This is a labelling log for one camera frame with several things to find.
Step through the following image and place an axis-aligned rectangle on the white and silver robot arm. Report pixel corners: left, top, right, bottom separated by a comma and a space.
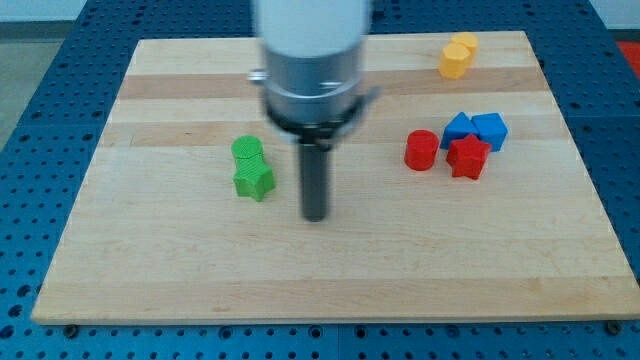
249, 0, 380, 147

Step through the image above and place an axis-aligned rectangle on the green star block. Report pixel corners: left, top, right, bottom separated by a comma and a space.
233, 154, 275, 202

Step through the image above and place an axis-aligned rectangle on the red star block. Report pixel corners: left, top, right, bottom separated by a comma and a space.
446, 134, 492, 180

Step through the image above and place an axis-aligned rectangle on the yellow hexagon block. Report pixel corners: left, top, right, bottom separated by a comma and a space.
438, 43, 471, 79

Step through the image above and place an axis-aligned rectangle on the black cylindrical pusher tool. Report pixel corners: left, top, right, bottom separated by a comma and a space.
298, 144, 329, 222

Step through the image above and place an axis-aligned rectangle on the green cylinder block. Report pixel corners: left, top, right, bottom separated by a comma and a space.
231, 135, 263, 160

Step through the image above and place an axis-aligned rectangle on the red cylinder block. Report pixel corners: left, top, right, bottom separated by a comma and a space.
404, 129, 439, 171

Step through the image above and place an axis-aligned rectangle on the wooden board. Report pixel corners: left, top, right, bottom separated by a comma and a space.
32, 31, 639, 325

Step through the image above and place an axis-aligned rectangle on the blue triangle block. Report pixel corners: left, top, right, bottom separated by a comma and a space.
440, 112, 479, 150

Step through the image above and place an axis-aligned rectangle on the blue cube block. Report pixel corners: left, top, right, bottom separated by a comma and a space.
471, 113, 508, 152

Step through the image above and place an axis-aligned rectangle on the yellow cylinder block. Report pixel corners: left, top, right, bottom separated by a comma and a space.
450, 32, 479, 64

